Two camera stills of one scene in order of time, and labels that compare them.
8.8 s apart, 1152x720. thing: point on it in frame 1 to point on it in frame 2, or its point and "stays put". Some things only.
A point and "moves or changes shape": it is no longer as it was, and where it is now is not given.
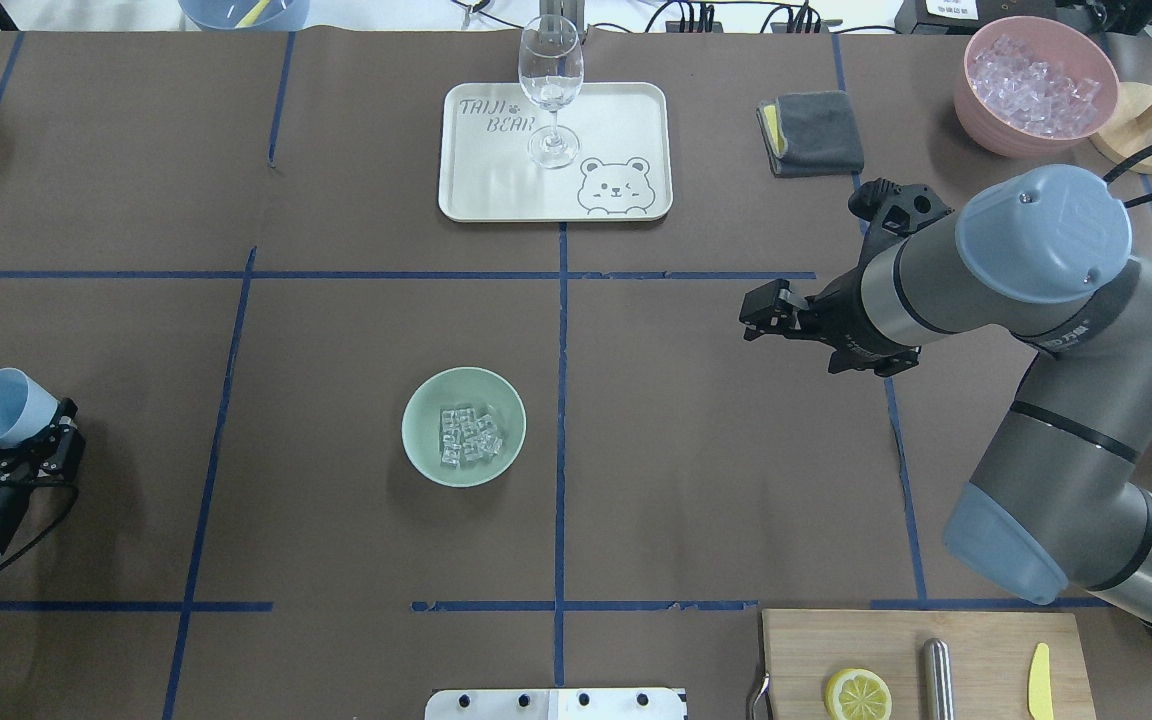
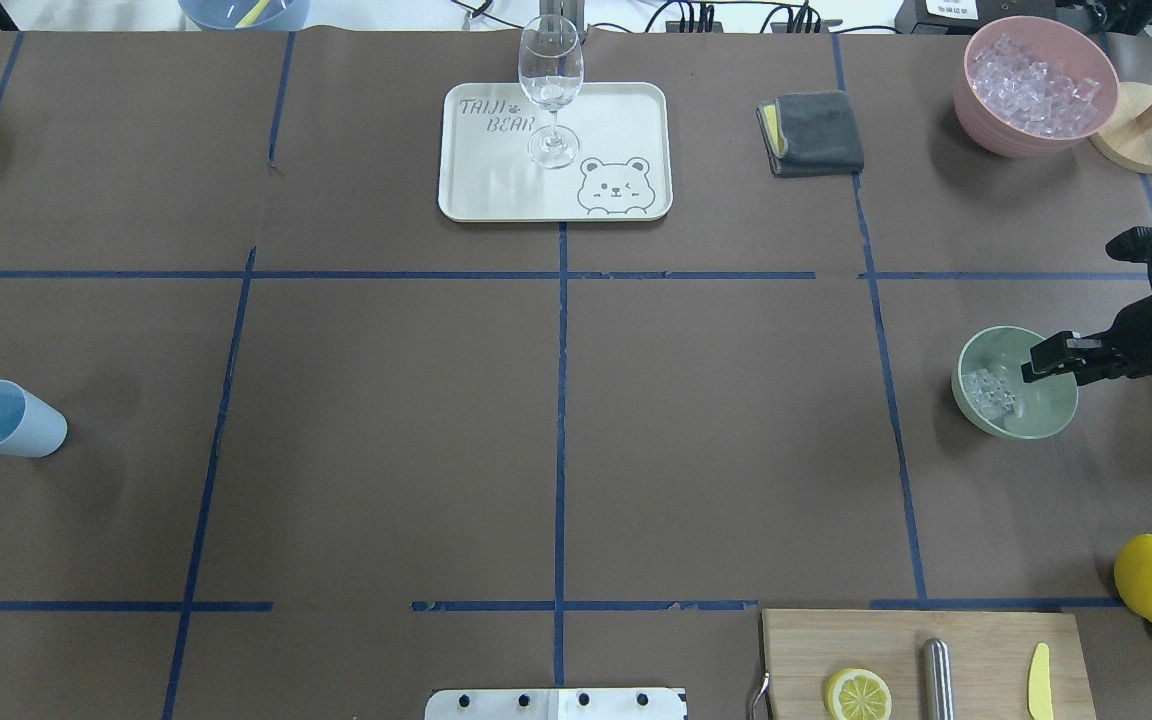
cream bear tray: [607, 156] stays put
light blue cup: [7, 405] moves or changes shape
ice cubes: [465, 437] to [989, 394]
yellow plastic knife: [1040, 701] stays put
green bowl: [464, 427] to [987, 382]
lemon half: [858, 694] stays put
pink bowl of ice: [1033, 88] stays put
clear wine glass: [551, 63] stays put
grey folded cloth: [811, 133] stays put
